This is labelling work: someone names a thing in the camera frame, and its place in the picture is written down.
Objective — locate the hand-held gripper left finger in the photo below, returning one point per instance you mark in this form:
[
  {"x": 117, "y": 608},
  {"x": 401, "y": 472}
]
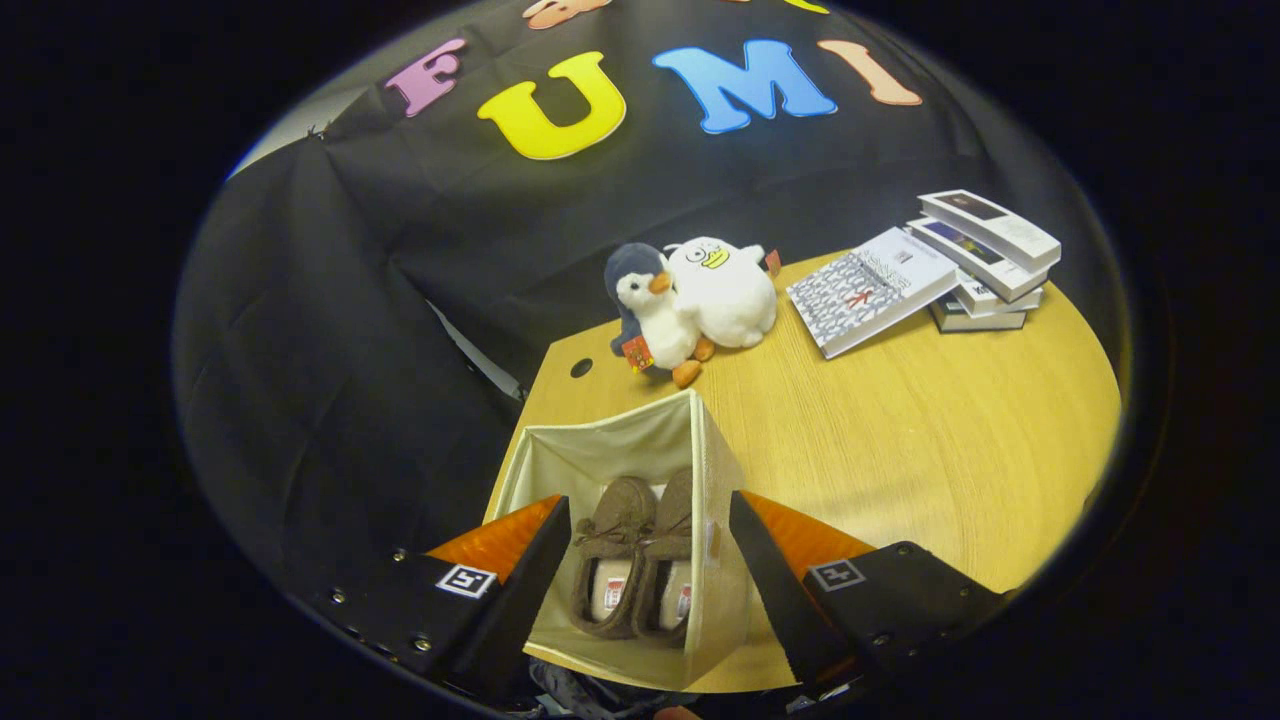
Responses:
[{"x": 525, "y": 590}]

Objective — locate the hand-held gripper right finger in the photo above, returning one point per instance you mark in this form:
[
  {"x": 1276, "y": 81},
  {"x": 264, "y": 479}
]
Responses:
[{"x": 775, "y": 590}]

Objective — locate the brown fuzzy shoe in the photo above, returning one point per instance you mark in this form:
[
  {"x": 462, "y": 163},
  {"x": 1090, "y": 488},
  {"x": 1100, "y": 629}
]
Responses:
[
  {"x": 620, "y": 505},
  {"x": 675, "y": 510}
]

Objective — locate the beige fabric storage box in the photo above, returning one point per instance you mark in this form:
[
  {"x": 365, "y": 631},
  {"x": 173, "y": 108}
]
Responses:
[{"x": 600, "y": 450}]

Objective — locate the white duck plush toy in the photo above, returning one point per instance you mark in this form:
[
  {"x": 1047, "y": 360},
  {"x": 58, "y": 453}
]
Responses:
[{"x": 730, "y": 300}]

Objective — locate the penguin plush toy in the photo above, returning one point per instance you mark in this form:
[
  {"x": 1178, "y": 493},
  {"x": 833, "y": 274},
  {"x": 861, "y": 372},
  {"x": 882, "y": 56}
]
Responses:
[{"x": 655, "y": 310}]

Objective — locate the grey patterned cover book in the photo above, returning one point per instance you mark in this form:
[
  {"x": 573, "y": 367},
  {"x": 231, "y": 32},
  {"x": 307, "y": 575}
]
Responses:
[{"x": 870, "y": 290}]

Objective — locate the black backdrop cloth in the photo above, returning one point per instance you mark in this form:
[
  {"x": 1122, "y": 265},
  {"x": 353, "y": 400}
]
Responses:
[{"x": 400, "y": 300}]

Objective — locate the dark grey book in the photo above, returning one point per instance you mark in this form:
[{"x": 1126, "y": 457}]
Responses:
[{"x": 975, "y": 322}]

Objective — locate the white book with black letters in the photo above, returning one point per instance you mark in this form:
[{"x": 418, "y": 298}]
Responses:
[{"x": 990, "y": 303}]

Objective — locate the white book with blue picture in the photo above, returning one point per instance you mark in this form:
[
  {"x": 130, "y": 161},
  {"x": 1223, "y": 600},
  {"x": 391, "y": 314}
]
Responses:
[{"x": 985, "y": 265}]

